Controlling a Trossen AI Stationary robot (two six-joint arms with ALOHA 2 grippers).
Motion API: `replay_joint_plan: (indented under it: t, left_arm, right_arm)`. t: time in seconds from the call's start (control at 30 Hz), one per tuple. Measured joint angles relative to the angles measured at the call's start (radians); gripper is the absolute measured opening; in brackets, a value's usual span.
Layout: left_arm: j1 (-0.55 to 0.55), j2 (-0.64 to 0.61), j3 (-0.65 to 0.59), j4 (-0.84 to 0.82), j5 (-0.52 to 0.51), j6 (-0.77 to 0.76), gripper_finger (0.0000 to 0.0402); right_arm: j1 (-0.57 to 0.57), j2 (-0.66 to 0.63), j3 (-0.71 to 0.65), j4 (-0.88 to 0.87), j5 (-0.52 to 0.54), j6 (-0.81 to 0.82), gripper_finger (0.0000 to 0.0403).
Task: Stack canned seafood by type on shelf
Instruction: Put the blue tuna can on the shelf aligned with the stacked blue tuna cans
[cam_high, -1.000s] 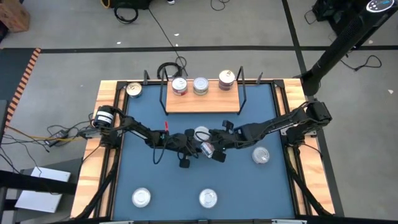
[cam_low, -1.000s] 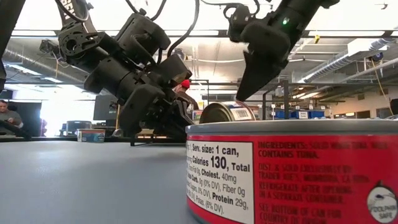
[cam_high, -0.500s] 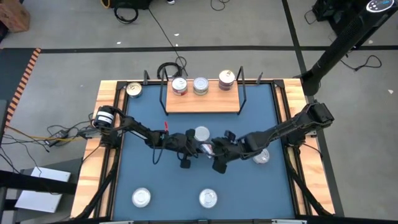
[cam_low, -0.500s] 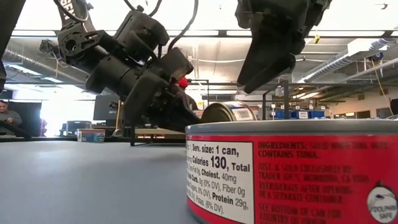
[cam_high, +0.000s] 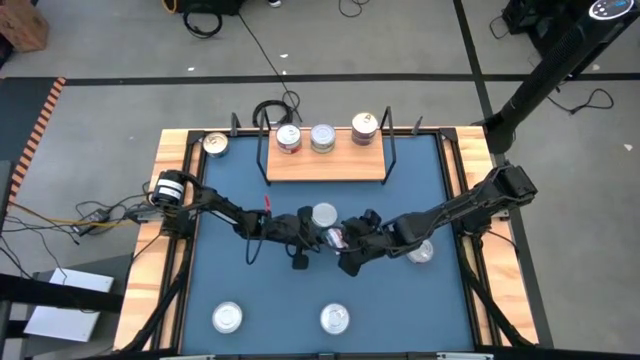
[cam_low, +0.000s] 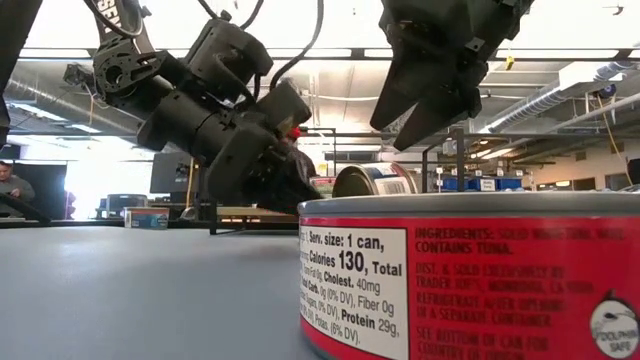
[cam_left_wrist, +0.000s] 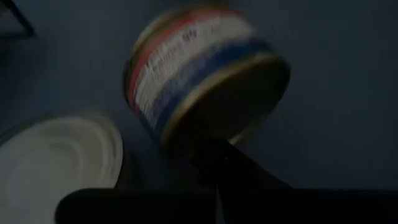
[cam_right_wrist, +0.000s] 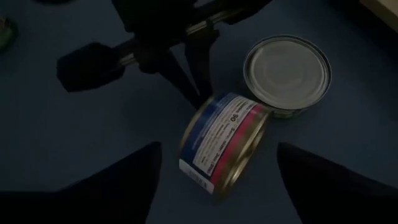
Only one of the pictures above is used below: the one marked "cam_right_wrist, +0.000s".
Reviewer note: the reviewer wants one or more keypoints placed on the wooden shelf with black frame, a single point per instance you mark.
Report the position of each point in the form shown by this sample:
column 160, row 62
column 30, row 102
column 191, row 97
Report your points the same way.
column 385, row 11

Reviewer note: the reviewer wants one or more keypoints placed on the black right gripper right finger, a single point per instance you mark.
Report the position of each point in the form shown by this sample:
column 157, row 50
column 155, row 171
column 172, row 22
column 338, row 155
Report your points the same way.
column 339, row 199

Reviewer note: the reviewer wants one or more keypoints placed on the blue table mat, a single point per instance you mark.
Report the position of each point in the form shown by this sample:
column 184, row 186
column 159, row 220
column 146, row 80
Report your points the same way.
column 62, row 130

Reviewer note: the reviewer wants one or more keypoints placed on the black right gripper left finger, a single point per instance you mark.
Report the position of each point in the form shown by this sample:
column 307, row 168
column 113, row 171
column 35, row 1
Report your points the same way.
column 93, row 205

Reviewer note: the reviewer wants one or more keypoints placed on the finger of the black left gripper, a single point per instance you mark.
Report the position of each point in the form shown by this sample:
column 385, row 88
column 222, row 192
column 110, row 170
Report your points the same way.
column 203, row 62
column 177, row 77

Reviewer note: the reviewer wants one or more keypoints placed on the green label silver can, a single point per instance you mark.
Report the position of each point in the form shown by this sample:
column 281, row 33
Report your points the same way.
column 287, row 71
column 6, row 35

